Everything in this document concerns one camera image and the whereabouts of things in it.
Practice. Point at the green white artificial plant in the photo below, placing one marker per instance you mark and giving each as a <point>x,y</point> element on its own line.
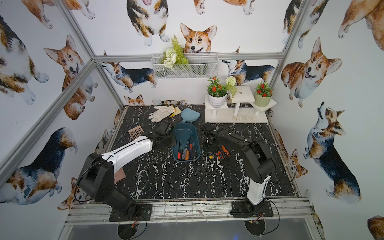
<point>174,55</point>

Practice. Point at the white work glove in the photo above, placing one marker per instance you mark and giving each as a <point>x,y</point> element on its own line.
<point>161,113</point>

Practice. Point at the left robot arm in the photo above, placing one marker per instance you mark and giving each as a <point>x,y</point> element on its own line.
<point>98,175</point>

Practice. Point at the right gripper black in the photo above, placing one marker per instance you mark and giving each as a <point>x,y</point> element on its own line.
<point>205,143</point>

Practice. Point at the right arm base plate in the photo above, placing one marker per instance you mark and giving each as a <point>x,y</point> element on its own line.
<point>247,210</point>

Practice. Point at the white wire wall basket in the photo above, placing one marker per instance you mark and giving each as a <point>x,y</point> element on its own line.
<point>197,66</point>

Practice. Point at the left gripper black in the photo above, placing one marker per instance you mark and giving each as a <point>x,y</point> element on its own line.
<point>163,130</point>

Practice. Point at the blue plastic dustpan scoop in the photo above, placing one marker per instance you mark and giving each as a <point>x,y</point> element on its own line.
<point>189,116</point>

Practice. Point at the green potted red flowers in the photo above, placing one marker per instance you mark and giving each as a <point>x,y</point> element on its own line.
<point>263,94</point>

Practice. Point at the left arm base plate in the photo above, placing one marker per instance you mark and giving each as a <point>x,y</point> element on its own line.
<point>136,213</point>

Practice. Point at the teal storage box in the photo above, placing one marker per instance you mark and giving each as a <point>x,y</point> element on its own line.
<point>183,132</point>

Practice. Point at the white potted red flowers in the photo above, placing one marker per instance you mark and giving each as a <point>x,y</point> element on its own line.
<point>218,92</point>

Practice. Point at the yellow cloth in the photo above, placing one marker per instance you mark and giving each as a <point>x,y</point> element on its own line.
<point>176,112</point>

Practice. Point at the white stepped stand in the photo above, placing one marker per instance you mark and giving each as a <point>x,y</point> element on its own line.
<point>239,108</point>

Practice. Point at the brown slotted scoop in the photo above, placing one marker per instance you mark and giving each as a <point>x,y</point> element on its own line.
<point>135,132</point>

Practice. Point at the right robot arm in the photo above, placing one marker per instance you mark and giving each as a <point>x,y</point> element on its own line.
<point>258,163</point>

